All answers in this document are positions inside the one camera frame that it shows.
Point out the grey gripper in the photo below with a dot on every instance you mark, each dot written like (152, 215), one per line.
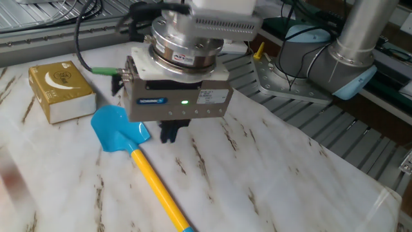
(180, 103)

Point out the gold tissue pack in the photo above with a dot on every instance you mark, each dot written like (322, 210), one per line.
(61, 87)

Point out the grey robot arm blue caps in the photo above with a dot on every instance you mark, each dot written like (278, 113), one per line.
(322, 64)

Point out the silver force torque sensor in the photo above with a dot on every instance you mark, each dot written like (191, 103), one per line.
(186, 45)

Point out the white marble pattern mat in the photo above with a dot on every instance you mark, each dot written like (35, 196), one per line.
(257, 167)

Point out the white power strip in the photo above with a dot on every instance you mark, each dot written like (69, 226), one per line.
(238, 48)

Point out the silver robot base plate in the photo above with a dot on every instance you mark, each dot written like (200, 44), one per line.
(273, 87)

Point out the silver vented camera box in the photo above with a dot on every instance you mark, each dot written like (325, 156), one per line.
(225, 25)

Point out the aluminium table edge rail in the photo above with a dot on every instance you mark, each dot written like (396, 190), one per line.
(48, 48)

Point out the silver metal bracket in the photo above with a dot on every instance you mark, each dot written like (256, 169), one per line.
(406, 164)

